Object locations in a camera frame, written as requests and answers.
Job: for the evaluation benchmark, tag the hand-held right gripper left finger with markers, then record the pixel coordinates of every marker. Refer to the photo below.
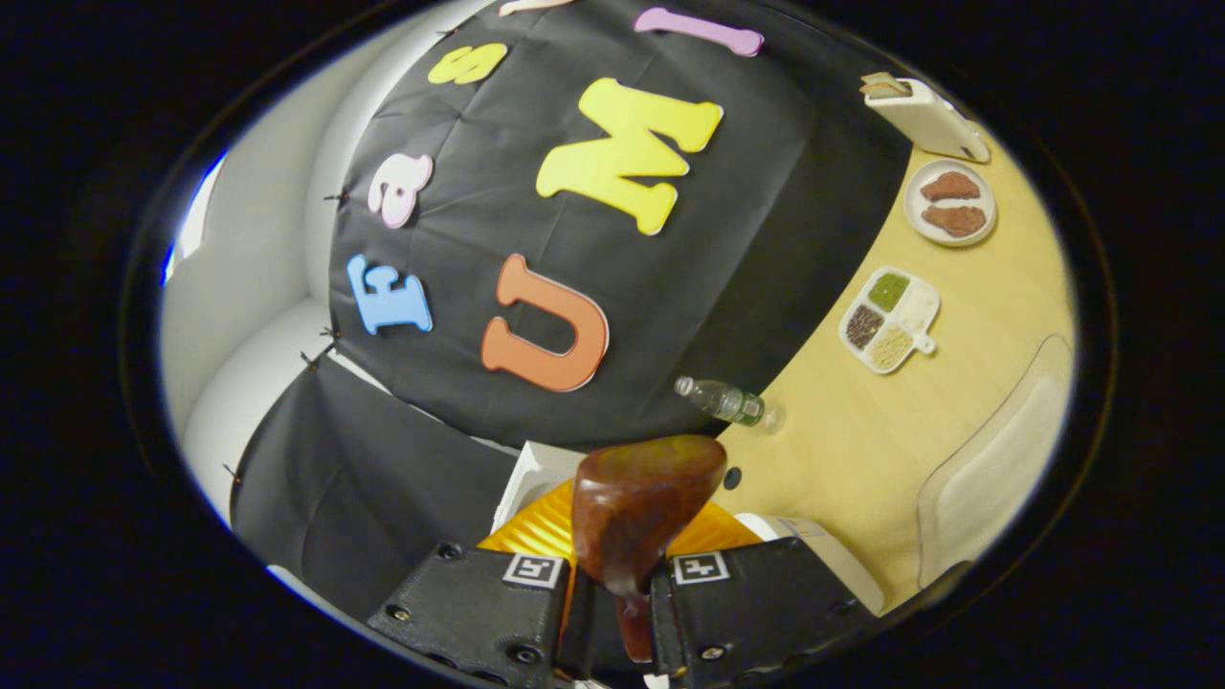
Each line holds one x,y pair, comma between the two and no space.
459,603

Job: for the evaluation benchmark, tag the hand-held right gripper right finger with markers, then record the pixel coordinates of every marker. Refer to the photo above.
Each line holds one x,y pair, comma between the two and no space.
756,603

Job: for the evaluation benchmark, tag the brown wooden spoon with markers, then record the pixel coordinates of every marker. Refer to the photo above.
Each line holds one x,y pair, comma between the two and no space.
641,507

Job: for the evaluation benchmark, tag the white rice cooker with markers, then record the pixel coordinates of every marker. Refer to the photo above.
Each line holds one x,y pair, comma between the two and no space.
536,469

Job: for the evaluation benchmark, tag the black table grommet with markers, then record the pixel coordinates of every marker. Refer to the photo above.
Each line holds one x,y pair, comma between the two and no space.
732,477

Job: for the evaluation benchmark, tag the clear plastic water bottle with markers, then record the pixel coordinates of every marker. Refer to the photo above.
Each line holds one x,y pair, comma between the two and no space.
727,402

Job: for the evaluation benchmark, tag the white divided bean tray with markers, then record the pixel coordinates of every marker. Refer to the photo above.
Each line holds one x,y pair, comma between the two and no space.
890,321

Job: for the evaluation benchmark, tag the black backdrop cloth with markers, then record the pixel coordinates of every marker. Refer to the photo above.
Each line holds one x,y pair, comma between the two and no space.
746,239

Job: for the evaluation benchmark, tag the white round plate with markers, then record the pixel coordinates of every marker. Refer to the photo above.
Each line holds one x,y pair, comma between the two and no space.
957,237

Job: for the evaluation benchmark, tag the brown meat piece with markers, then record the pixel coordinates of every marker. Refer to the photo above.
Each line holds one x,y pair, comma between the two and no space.
954,220
950,186

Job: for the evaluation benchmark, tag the ceiling light panel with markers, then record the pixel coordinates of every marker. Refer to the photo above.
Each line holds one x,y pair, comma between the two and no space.
191,225

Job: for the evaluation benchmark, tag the white toaster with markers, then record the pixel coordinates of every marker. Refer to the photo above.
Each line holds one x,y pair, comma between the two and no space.
933,124

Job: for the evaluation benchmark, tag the toast slice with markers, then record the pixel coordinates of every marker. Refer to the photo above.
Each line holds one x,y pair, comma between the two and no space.
885,91
880,79

